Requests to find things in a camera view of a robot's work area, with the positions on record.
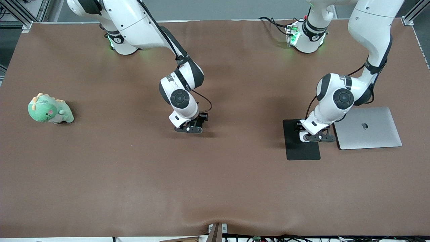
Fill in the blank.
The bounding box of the black mouse pad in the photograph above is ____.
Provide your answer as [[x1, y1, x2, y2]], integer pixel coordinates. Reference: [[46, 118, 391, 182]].
[[283, 119, 321, 161]]

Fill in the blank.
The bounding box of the silver laptop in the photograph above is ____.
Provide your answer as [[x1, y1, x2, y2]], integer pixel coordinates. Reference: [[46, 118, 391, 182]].
[[333, 107, 403, 150]]

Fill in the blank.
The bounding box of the brown table cover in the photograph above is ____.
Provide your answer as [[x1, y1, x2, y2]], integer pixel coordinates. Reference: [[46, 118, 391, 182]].
[[0, 18, 430, 238]]

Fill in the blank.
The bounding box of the brown wooden stand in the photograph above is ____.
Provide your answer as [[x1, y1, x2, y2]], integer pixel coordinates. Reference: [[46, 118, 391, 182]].
[[206, 223, 228, 242]]

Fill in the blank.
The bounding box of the green plush dinosaur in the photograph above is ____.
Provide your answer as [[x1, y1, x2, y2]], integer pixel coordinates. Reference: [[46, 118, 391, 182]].
[[28, 93, 75, 124]]

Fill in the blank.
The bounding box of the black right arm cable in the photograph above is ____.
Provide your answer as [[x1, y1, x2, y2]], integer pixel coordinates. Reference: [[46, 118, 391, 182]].
[[191, 88, 213, 114]]

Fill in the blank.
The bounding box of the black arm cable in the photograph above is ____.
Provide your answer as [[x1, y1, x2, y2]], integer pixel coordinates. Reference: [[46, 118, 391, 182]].
[[304, 62, 375, 121], [191, 88, 213, 114]]

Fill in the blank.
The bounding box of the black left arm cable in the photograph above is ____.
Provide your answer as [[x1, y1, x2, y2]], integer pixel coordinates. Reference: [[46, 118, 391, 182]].
[[304, 62, 375, 121]]

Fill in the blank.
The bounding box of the black base cable bundle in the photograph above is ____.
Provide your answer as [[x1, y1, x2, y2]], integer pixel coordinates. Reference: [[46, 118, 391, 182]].
[[259, 16, 298, 37]]

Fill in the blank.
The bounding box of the aluminium frame profile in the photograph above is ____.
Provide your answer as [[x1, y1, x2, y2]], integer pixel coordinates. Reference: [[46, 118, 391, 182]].
[[401, 0, 430, 26], [0, 0, 34, 32]]

